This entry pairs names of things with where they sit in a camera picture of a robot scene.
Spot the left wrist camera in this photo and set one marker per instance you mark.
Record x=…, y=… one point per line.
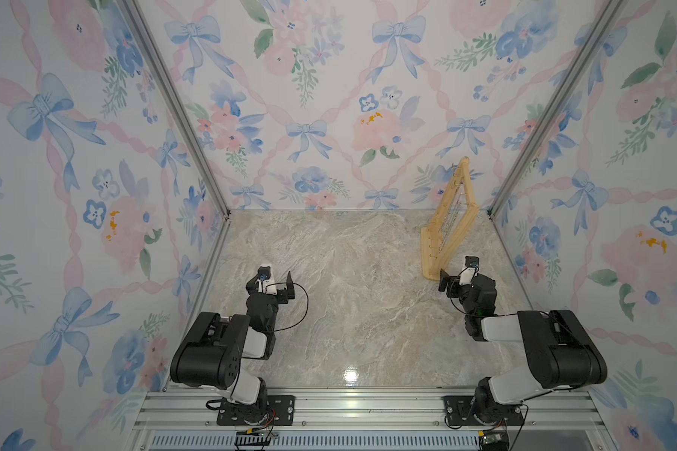
x=265, y=273

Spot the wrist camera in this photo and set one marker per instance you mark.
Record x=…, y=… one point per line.
x=470, y=266
x=265, y=273

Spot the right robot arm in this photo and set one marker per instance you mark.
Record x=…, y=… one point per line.
x=560, y=355

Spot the left aluminium corner post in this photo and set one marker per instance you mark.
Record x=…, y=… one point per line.
x=147, y=45

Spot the right aluminium corner post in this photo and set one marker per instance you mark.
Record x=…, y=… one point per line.
x=598, y=31

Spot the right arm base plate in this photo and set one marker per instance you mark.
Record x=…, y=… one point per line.
x=465, y=411

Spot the aluminium corner post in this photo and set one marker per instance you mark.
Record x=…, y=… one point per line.
x=598, y=31
x=147, y=45

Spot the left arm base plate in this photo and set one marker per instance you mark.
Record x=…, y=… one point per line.
x=275, y=411

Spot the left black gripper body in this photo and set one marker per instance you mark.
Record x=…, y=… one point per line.
x=280, y=297

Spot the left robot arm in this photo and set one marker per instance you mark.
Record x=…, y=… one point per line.
x=212, y=352

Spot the aluminium mounting rail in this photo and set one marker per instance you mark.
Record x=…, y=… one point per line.
x=370, y=418

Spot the wooden jewelry display stand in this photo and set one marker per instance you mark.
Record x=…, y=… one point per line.
x=450, y=224

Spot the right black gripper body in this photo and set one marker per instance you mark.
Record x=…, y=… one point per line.
x=456, y=291

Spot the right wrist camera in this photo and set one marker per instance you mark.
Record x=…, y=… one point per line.
x=470, y=266

